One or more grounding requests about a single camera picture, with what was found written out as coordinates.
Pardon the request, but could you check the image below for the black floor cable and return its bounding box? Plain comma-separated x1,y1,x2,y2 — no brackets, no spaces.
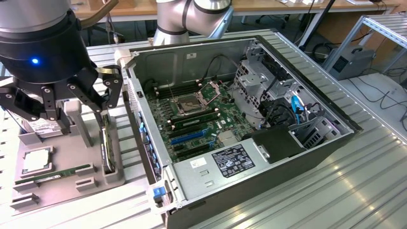
349,77,407,115

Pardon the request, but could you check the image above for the brass coloured hose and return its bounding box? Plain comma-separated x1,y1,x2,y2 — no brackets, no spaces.
81,0,119,26

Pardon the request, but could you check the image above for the silver CPU chip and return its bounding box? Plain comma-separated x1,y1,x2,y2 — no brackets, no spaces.
22,147,54,175

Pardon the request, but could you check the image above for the silver hard disk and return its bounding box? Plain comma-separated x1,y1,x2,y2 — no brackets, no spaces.
22,118,67,139

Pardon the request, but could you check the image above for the grey parts rack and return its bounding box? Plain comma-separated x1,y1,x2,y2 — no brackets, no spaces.
11,99,127,210

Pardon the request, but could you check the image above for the green motherboard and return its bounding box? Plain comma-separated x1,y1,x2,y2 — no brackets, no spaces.
147,80,255,161

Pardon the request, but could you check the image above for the blue expansion slot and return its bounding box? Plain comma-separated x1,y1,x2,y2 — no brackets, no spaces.
171,131,209,146

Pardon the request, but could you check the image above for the black open PC case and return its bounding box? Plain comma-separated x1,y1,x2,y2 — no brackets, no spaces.
121,35,365,229

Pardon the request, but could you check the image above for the CPU socket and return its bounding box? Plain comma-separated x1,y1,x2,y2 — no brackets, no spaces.
174,95,205,113

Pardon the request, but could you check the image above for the green RAM stick with label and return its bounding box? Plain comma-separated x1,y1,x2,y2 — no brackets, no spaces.
15,164,93,185

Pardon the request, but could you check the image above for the aluminium frame table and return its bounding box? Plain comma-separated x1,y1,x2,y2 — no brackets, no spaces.
337,13,407,75

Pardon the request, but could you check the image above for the black wire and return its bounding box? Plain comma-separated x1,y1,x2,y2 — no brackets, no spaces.
205,55,239,80

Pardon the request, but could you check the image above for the wooden desk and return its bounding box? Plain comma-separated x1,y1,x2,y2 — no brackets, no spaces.
70,0,402,22

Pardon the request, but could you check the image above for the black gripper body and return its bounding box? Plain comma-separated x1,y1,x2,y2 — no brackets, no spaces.
0,10,99,88

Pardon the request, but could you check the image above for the green graphics card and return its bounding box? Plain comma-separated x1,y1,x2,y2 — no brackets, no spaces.
101,111,118,173

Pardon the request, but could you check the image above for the blue wire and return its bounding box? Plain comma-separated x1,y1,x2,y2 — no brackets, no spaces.
290,94,303,126

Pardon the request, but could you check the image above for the silver disk bay cage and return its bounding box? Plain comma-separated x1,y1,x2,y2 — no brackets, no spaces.
234,59,289,102

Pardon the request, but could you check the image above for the grey power supply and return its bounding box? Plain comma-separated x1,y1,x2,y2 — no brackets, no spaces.
171,142,274,201

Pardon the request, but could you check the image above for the silver chipset heatsink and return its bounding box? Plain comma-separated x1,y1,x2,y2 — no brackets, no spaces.
218,133,239,146

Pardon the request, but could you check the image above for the black fan shroud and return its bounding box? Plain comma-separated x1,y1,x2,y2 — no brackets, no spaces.
242,125,307,166

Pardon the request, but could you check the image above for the grey box with handle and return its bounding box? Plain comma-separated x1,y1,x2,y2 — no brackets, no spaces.
323,45,377,81

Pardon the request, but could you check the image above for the metal socket cover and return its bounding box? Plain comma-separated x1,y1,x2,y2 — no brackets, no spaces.
197,80,222,106

